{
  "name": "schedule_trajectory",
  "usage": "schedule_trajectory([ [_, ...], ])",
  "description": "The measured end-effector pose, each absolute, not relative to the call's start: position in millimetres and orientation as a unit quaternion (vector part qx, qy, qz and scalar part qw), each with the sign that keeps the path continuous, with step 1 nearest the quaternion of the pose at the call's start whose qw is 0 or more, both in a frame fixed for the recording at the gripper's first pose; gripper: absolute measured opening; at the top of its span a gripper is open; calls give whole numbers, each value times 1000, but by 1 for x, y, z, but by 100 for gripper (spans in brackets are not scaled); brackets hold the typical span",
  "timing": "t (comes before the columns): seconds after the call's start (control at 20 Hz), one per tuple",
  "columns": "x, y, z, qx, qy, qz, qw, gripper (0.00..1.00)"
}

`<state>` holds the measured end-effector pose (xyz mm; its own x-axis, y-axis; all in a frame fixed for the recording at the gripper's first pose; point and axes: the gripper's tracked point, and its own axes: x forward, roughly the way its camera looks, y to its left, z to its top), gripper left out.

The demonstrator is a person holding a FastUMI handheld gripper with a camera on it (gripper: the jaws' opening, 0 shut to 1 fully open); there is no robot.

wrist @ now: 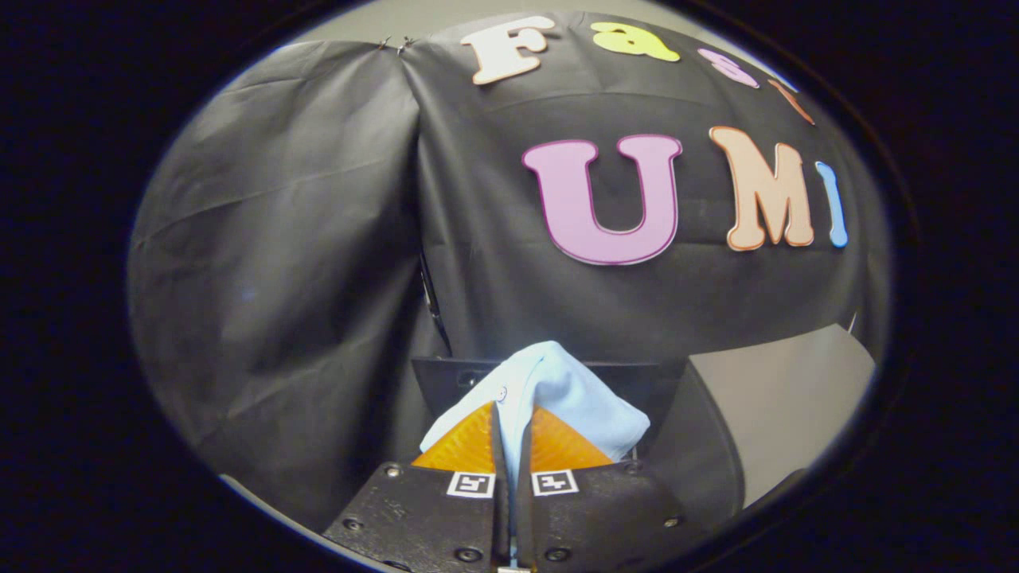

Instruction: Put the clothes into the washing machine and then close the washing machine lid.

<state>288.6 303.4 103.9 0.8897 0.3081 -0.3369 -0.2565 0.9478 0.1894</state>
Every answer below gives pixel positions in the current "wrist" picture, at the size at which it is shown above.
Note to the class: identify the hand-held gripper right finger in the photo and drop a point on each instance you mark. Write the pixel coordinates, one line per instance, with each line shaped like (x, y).
(524, 509)

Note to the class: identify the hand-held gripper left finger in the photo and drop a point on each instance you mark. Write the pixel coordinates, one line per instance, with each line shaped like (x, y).
(500, 509)

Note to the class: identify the black backdrop cloth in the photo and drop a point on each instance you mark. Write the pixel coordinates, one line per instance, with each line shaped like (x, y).
(302, 239)

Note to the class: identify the white cabinet with dark top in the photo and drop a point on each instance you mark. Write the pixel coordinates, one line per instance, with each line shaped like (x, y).
(780, 398)

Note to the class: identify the light blue cloth garment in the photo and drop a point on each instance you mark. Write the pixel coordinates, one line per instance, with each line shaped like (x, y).
(557, 390)

